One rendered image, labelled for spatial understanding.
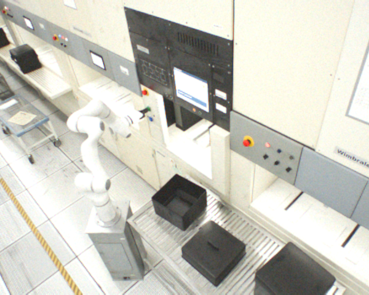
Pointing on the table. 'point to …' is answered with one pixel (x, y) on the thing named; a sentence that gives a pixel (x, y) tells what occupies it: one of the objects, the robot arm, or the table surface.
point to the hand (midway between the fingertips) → (145, 110)
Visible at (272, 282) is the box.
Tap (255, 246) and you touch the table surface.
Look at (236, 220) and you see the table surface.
